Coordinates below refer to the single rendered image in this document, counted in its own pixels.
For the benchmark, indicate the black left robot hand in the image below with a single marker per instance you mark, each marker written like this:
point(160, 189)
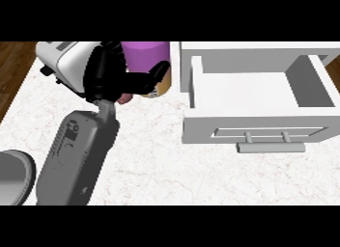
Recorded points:
point(104, 80)

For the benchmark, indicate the purple and tan can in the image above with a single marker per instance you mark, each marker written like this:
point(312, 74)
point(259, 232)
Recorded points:
point(147, 54)

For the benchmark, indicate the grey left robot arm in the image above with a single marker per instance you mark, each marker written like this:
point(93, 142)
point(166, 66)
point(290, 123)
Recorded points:
point(76, 160)

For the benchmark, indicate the white drawer front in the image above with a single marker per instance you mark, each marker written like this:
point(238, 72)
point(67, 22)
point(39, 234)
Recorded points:
point(197, 128)

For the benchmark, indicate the white open drawer box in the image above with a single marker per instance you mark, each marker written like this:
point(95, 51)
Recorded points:
point(244, 93)

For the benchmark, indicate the white toaster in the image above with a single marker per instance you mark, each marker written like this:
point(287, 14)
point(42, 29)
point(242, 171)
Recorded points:
point(70, 61)

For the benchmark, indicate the white cabinet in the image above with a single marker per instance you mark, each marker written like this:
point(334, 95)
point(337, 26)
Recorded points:
point(253, 53)

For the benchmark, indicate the grey rounded object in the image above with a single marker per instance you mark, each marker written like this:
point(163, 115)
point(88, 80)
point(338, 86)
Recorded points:
point(6, 177)

